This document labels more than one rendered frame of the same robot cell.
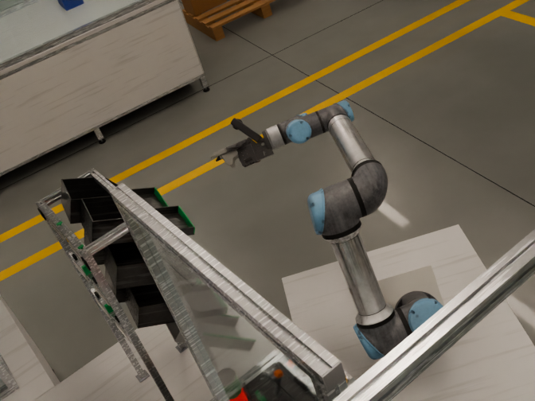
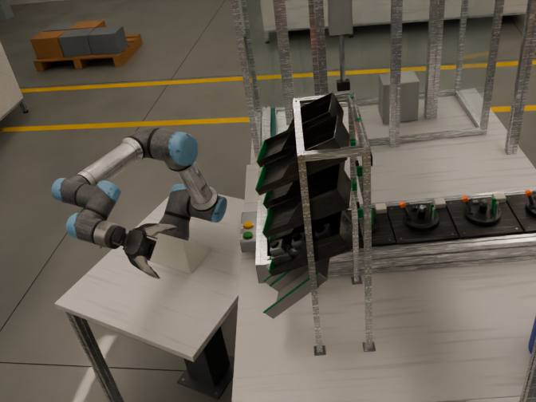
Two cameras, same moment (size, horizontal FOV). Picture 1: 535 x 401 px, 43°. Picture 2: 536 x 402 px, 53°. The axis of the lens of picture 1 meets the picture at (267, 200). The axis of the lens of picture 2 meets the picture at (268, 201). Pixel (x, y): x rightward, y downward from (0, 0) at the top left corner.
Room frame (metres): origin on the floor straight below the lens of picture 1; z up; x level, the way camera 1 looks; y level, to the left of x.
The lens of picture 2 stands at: (2.85, 0.99, 2.39)
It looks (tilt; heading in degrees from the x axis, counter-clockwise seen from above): 35 degrees down; 211
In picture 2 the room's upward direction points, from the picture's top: 8 degrees counter-clockwise
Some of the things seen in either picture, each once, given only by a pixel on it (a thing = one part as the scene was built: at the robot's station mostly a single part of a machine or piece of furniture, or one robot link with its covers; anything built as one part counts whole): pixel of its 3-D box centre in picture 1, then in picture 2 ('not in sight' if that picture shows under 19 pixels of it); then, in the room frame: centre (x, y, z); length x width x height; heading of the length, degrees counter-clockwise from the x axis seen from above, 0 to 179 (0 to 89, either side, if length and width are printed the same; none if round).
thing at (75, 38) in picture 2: not in sight; (86, 42); (-2.35, -4.50, 0.20); 1.20 x 0.80 x 0.41; 108
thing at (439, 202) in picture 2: not in sight; (421, 212); (1.08, 0.65, 1.01); 0.24 x 0.24 x 0.13; 26
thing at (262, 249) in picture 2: not in sight; (264, 206); (1.11, -0.06, 0.91); 0.89 x 0.06 x 0.11; 26
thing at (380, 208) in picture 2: not in sight; (360, 218); (1.18, 0.42, 1.01); 0.24 x 0.24 x 0.13; 26
